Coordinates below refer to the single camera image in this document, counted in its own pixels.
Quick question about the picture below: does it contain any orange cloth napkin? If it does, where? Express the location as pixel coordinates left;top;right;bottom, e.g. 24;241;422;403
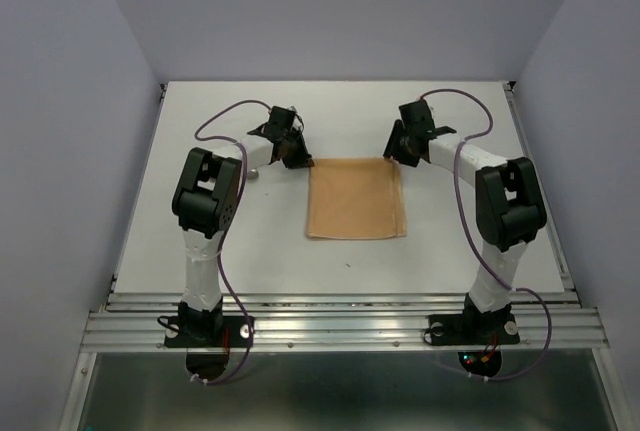
306;158;407;240

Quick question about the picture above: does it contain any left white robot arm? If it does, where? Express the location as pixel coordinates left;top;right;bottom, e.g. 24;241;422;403
171;106;314;345

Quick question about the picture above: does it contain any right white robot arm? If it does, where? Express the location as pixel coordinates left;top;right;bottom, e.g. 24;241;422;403
383;100;547;341

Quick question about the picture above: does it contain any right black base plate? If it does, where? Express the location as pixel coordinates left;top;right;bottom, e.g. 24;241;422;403
422;313;520;348

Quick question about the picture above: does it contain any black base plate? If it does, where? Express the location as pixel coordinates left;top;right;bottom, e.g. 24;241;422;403
422;313;520;348
157;315;255;349

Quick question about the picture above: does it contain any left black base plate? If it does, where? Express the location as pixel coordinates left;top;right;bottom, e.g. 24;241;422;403
157;315;255;349

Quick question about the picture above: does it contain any aluminium frame rail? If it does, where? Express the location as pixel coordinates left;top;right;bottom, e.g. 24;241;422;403
81;290;609;353

